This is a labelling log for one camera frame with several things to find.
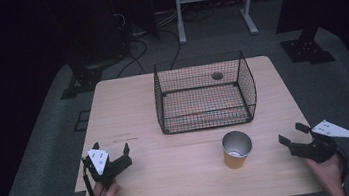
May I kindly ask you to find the black wire mesh basket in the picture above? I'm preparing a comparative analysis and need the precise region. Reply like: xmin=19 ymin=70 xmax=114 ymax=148
xmin=150 ymin=48 xmax=261 ymax=136

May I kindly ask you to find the orange paper cup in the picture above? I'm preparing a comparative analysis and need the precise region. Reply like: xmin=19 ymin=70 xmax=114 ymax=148
xmin=220 ymin=128 xmax=256 ymax=171

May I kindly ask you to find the dark round table grommet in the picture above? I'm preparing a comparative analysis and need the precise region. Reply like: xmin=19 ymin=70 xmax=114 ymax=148
xmin=211 ymin=71 xmax=225 ymax=81

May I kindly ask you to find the person's right hand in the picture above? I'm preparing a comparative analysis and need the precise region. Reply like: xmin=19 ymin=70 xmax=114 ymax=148
xmin=305 ymin=153 xmax=346 ymax=193

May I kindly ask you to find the black stand with square base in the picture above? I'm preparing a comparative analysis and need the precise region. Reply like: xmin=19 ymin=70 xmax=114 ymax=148
xmin=271 ymin=0 xmax=337 ymax=70
xmin=55 ymin=48 xmax=129 ymax=101

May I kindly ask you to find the black floor cable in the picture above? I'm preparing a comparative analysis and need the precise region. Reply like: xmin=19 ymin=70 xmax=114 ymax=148
xmin=157 ymin=26 xmax=186 ymax=72
xmin=111 ymin=35 xmax=152 ymax=80

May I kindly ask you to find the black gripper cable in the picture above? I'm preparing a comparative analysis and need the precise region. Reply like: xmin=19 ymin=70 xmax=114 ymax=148
xmin=334 ymin=144 xmax=349 ymax=184

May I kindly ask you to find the dark upright box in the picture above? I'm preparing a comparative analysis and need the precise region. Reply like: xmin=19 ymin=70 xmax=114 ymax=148
xmin=115 ymin=0 xmax=160 ymax=44

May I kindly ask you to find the black tape square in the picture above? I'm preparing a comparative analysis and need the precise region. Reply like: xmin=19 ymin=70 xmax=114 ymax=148
xmin=70 ymin=109 xmax=94 ymax=134

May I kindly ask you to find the bundle of dark cables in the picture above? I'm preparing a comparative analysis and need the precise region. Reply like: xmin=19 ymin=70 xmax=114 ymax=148
xmin=181 ymin=5 xmax=216 ymax=24

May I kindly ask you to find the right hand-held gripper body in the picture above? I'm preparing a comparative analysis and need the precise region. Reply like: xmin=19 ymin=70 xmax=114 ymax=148
xmin=287 ymin=116 xmax=349 ymax=167

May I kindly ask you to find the black gripper strap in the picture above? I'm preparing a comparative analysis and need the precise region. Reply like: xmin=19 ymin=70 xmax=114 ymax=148
xmin=81 ymin=166 xmax=99 ymax=196

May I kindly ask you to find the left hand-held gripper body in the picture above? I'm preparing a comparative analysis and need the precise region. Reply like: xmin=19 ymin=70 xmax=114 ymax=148
xmin=80 ymin=145 xmax=128 ymax=192

